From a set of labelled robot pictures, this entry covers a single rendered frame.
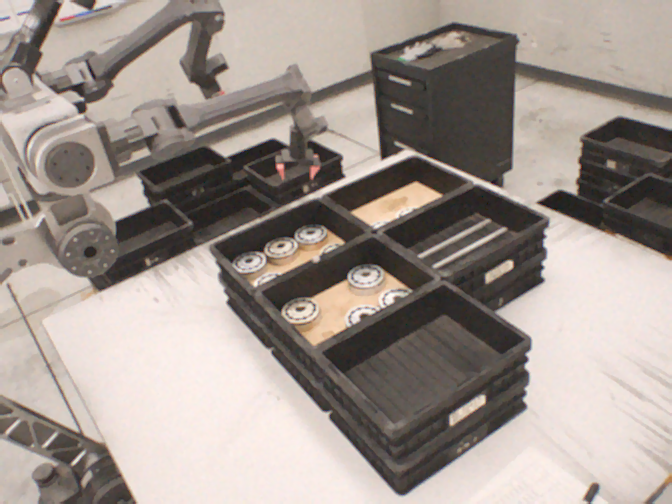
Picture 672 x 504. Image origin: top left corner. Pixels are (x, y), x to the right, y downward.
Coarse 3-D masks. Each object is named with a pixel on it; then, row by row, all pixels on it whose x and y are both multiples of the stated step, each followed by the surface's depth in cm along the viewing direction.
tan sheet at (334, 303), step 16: (384, 272) 183; (336, 288) 180; (384, 288) 177; (320, 304) 175; (336, 304) 174; (352, 304) 173; (368, 304) 172; (336, 320) 169; (304, 336) 165; (320, 336) 164
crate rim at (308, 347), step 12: (360, 240) 180; (384, 240) 179; (336, 252) 177; (396, 252) 174; (312, 264) 174; (420, 264) 167; (288, 276) 171; (432, 276) 163; (264, 288) 168; (420, 288) 159; (264, 300) 164; (396, 300) 157; (276, 312) 159; (288, 324) 155; (360, 324) 151; (336, 336) 149; (312, 348) 146
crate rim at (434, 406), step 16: (432, 288) 159; (448, 288) 158; (400, 304) 155; (480, 304) 151; (496, 320) 146; (528, 336) 140; (320, 352) 145; (512, 352) 137; (496, 368) 135; (464, 384) 131; (368, 400) 131; (432, 400) 129; (448, 400) 130; (416, 416) 126; (384, 432) 127; (400, 432) 125
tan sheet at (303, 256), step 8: (328, 232) 205; (328, 240) 201; (336, 240) 200; (320, 248) 198; (304, 256) 195; (312, 256) 195; (272, 264) 194; (288, 264) 193; (296, 264) 192; (272, 272) 191; (280, 272) 190
